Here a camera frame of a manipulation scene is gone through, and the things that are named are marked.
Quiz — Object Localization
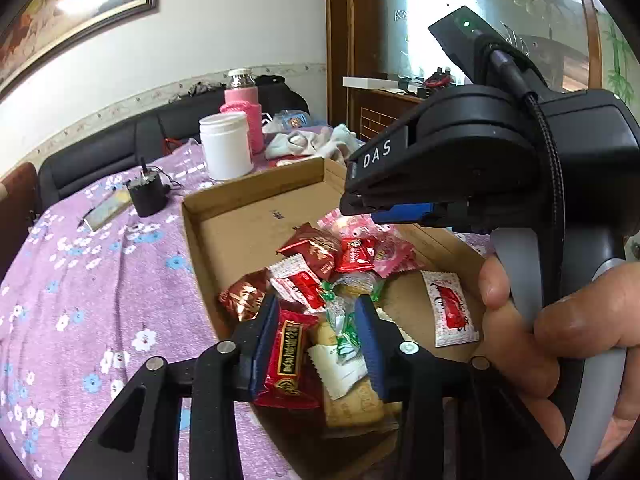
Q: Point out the brown armchair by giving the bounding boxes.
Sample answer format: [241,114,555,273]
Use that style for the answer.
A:
[0,161,42,281]

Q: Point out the white plastic jar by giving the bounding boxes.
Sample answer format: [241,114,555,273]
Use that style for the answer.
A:
[199,112,253,182]

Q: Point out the small red candy packet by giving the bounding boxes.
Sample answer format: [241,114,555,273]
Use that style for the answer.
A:
[334,236,377,274]

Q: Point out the black leather sofa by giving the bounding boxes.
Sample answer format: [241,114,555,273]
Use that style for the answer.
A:
[37,76,310,211]

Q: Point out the person's right hand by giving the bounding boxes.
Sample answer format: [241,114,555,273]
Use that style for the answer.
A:
[477,255,640,466]

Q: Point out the bottle with pink sleeve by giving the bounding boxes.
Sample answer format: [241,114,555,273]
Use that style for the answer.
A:
[220,69,264,155]

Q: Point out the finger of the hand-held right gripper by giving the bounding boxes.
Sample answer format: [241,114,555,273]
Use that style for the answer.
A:
[371,200,493,235]

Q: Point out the yellow green notebook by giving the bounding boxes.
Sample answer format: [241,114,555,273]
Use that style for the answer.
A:
[82,187,133,231]

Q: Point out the large clear biscuit packet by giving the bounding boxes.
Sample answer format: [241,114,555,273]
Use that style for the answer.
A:
[307,320,386,428]

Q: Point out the shiny dark red snack packet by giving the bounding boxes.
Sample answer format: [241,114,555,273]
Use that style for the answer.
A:
[276,223,343,281]
[218,269,273,322]

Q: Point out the pink snack packet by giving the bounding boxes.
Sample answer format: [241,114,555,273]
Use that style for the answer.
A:
[317,210,396,241]
[372,232,426,278]

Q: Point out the frosted glass panel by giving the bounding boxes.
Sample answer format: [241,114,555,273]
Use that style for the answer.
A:
[385,0,601,96]

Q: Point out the framed wall picture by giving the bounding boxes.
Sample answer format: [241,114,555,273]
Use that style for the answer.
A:
[0,0,162,101]

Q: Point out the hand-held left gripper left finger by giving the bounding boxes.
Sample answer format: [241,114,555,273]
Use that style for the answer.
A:
[57,292,281,480]

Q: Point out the red bar packet black label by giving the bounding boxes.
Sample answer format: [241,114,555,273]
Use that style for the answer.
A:
[252,307,321,408]

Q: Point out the shallow cardboard box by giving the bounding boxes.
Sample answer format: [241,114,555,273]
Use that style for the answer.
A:
[181,156,488,480]

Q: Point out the small clear biscuit packet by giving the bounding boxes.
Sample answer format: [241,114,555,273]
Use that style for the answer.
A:
[332,272,383,301]

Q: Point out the black cylinder holder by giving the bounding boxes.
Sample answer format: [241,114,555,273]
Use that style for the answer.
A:
[127,157,171,218]

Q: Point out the green candy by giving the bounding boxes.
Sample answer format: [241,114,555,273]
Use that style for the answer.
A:
[320,280,386,361]

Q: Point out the purple floral tablecloth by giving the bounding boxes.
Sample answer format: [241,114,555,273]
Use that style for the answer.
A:
[0,152,496,480]

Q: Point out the clear bag blue label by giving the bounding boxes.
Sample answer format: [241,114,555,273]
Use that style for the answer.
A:
[262,109,326,133]

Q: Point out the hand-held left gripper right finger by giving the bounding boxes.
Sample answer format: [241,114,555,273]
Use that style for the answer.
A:
[354,295,573,480]

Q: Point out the plain white snack packet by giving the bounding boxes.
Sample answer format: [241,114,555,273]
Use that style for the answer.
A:
[306,342,368,401]

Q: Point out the white packet red print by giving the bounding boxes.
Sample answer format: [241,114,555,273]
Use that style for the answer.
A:
[267,254,328,311]
[421,270,481,348]

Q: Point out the white crumpled cloth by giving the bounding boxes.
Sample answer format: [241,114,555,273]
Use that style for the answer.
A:
[265,124,366,163]

